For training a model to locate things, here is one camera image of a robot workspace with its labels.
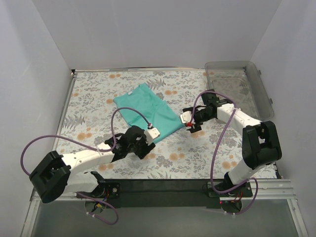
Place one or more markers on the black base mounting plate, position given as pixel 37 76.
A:
pixel 165 193

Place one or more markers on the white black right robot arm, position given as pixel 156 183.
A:
pixel 260 144

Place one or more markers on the aluminium frame rail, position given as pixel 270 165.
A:
pixel 267 189

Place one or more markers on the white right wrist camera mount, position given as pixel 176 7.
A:
pixel 187 119

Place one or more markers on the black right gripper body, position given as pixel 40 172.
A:
pixel 195 121

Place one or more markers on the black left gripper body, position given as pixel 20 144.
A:
pixel 143 147

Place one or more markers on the clear plastic bin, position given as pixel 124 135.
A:
pixel 241 81

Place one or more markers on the teal t shirt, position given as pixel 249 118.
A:
pixel 155 110

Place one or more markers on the floral patterned table mat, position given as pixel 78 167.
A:
pixel 183 155

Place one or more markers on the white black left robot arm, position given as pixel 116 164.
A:
pixel 69 173

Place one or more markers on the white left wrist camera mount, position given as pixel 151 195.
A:
pixel 151 134

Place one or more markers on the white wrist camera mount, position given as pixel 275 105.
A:
pixel 151 134
pixel 187 119

